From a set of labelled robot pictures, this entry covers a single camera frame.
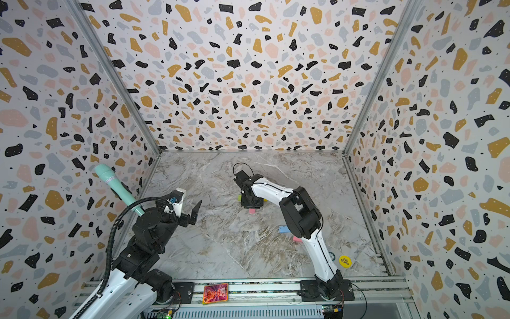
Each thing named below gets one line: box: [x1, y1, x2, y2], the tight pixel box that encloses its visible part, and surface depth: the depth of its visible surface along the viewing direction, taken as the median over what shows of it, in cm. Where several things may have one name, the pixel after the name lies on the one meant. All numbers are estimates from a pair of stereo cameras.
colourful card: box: [202, 283, 230, 305], surface depth 74 cm
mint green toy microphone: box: [94, 163, 146, 217], surface depth 70 cm
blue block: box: [278, 225, 291, 234], surface depth 92 cm
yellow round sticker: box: [338, 255, 353, 269], surface depth 83 cm
